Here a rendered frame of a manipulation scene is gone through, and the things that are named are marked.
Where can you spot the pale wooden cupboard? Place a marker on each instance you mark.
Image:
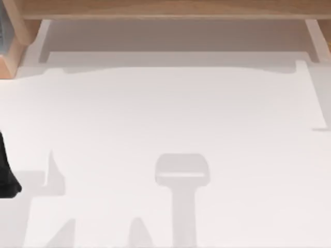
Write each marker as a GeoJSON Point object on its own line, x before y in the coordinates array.
{"type": "Point", "coordinates": [165, 9]}

